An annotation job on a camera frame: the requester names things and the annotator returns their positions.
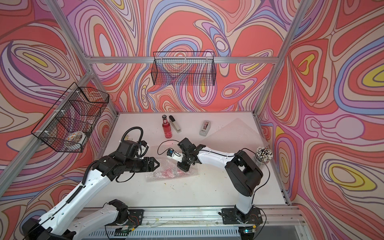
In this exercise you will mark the clear bubble wrap sheet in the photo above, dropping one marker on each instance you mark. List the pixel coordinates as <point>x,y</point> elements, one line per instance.
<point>160,154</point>

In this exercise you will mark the black wire basket back wall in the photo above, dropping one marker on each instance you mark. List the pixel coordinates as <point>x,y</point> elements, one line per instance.
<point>184,68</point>

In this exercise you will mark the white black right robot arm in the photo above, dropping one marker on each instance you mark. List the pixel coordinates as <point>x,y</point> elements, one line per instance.
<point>243,172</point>

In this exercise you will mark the pink bottle near stapler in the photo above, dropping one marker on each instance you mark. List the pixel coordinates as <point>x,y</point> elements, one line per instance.
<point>166,127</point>

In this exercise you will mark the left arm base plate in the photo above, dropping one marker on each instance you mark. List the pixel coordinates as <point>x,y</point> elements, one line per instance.
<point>130,217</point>

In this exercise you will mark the cup of pens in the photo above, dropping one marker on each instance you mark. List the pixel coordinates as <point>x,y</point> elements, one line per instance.
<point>263,155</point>

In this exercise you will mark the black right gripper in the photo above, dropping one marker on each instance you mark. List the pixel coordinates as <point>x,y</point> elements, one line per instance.
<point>185,168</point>

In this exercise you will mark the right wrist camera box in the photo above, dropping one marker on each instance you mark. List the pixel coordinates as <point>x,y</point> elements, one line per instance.
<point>172,154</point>

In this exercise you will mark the black wire basket left wall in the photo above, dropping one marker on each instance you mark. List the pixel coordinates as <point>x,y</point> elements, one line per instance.
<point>77,109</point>

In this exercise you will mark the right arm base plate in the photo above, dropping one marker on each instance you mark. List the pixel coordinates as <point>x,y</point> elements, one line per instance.
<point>232,216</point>

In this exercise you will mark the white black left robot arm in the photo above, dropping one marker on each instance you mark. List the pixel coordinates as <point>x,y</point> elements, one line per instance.
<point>59,223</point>

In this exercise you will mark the black wire basket wall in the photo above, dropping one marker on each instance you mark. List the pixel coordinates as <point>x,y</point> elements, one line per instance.
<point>184,68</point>
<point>77,109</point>

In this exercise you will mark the pink bottle with label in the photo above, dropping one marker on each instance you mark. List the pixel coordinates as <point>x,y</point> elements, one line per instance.
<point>169,174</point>

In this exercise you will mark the patterned bowl in basket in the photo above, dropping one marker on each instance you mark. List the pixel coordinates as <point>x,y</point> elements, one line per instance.
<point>74,140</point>

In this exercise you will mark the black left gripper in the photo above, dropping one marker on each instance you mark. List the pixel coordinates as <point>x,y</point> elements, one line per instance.
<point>149,166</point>

